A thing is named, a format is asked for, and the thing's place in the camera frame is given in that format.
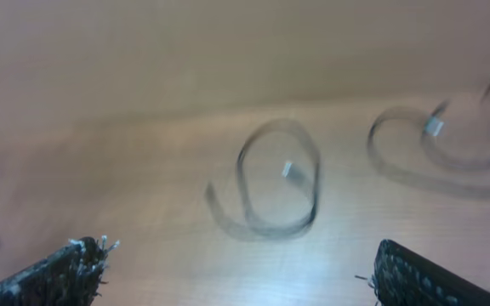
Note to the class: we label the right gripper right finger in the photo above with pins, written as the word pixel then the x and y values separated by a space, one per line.
pixel 402 277

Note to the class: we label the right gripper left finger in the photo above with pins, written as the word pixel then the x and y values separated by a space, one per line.
pixel 71 276

